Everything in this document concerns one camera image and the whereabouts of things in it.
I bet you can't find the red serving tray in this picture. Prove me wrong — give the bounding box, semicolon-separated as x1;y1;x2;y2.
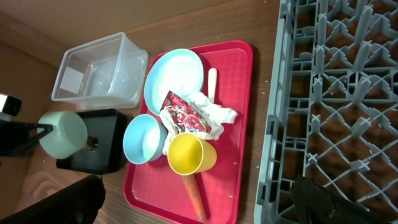
124;40;253;223

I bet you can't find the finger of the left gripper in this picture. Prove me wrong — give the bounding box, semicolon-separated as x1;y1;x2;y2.
13;122;53;155

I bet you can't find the yellow plastic cup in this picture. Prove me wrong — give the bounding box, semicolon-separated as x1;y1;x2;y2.
167;133;217;175

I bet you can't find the red snack wrapper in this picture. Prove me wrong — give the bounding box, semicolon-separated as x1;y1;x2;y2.
161;91;211;133

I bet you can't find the light blue bowl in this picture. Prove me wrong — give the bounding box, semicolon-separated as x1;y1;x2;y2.
123;114;167;165

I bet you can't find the black waste tray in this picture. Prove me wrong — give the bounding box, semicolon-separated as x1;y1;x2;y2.
56;109;127;175

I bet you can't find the light blue plate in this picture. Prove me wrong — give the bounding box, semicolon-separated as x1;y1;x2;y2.
144;49;204;115

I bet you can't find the white plastic spoon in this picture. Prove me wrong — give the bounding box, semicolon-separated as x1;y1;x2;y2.
208;68;218;103

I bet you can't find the white napkin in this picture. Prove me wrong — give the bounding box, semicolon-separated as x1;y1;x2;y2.
159;91;238;155

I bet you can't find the grey dishwasher rack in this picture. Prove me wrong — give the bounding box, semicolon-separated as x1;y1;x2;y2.
254;0;397;223

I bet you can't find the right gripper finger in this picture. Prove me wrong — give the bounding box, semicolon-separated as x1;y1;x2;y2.
292;176;385;224

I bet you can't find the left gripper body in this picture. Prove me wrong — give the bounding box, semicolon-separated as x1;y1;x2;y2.
1;120;20;156

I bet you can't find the brown food scrap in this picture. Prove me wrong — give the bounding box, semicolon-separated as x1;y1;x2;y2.
85;136;98;151

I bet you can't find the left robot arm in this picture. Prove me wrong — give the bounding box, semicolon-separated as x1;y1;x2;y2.
1;120;106;224

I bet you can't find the mint green bowl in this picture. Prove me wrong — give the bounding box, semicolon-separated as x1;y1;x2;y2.
39;111;88;159

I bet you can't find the clear plastic bin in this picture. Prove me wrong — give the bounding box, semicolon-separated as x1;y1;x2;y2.
51;32;148;110

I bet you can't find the orange carrot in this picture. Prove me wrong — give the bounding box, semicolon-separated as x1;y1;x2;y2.
181;175;207;223

